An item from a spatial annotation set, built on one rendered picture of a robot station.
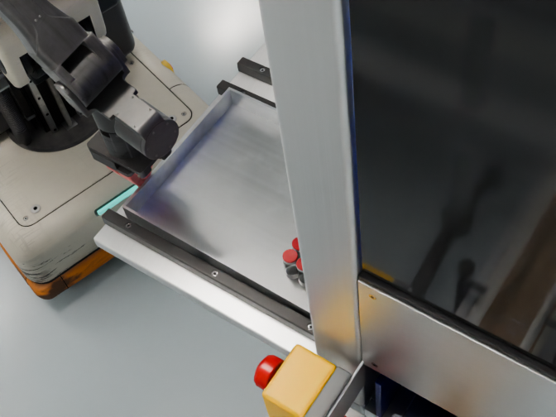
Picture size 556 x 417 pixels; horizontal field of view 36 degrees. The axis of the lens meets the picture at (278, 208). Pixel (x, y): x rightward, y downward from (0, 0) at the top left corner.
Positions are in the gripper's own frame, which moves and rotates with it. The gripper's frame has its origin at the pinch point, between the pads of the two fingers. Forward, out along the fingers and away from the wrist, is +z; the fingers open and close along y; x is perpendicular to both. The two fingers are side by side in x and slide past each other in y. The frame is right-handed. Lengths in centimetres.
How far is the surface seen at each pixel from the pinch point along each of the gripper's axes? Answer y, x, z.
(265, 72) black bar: 3.1, 26.9, 0.6
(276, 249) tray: 22.3, 1.5, 2.7
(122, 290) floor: -44, 10, 90
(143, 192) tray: 1.0, -1.3, 0.3
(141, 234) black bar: 5.2, -7.0, 0.8
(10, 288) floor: -71, -5, 90
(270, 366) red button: 36.1, -17.3, -10.4
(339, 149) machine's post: 44, -12, -48
